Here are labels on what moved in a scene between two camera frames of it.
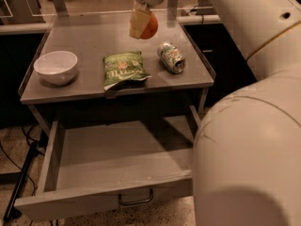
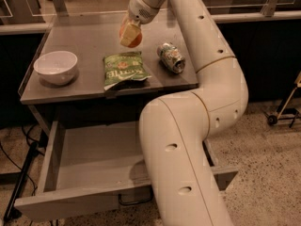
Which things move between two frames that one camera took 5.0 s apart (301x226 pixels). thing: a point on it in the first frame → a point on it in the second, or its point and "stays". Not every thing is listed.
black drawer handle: x=136 y=201 stays
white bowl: x=56 y=67 stays
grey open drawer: x=103 y=164 stays
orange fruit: x=151 y=27 → x=135 y=41
